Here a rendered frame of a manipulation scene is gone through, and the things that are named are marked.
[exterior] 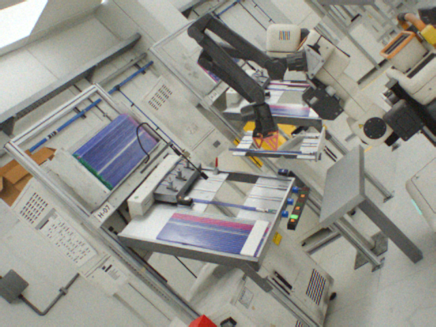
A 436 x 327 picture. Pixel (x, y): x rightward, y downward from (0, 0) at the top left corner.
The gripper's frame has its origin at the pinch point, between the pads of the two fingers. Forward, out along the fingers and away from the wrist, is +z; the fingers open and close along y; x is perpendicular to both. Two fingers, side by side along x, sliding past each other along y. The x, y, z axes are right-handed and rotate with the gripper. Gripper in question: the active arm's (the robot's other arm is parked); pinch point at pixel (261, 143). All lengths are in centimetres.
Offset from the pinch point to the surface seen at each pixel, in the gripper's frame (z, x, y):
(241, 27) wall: 48, -154, -525
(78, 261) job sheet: 41, -84, 73
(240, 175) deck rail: 15.5, -9.7, 11.0
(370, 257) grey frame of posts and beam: 62, 64, 12
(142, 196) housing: 9, -51, 52
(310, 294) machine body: 76, 34, 33
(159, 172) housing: 8, -52, 28
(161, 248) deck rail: 20, -31, 78
